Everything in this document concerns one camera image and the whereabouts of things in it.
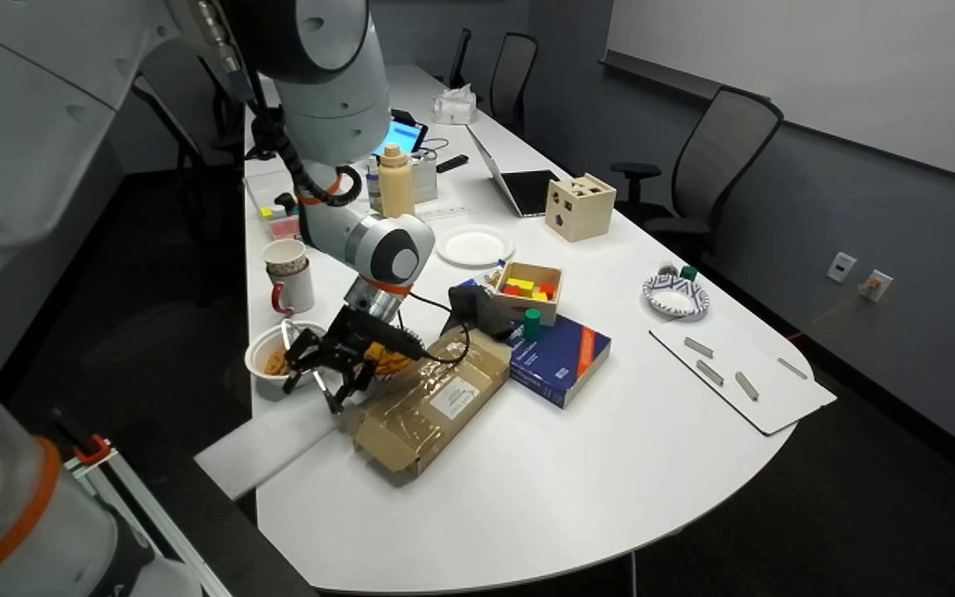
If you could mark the crumpled white plastic bag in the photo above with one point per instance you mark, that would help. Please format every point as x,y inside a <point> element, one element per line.
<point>456,109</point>

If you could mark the clear bin of toys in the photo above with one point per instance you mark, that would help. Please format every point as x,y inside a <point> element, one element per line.
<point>272,208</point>

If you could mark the tablet with lit screen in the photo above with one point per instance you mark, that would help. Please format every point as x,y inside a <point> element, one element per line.
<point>405,131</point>

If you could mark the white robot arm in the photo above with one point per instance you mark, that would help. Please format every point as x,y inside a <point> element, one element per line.
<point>321,101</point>

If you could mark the white round plate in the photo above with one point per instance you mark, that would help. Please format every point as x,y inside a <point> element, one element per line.
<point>477,250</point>

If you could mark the wooden box coloured blocks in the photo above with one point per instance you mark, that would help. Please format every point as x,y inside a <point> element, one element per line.
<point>529,287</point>

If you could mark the small bowl orange snacks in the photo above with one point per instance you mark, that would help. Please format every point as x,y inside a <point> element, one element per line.
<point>386,360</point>

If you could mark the white mug red handle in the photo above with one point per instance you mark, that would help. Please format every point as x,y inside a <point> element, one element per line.
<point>290,276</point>

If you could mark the wooden shape sorter cube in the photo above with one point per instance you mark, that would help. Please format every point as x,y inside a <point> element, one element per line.
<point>577,208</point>

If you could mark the white board with strips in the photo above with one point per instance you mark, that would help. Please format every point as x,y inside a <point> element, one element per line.
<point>752,366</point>

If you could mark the silver laptop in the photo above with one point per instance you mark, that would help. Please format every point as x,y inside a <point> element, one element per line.
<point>521,192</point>

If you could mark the black office chair far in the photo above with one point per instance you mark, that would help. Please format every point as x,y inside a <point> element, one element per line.
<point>508,81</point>

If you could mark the black office chair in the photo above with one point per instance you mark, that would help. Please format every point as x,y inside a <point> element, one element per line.
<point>508,81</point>
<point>715,156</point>

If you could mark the cream bottle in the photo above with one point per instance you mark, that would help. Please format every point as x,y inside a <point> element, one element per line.
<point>397,181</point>

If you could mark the green cylinder block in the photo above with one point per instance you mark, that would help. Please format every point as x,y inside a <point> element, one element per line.
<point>533,322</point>

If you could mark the white cereal bowl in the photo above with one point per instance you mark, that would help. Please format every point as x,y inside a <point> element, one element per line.
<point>271,366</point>

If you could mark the brown paper package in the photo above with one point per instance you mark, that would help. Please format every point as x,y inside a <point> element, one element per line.
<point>410,421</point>

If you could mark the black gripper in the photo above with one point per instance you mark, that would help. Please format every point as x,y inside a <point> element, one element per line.
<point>347,339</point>

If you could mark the black office chair right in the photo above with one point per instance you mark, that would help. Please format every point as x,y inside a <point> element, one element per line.
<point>715,156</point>

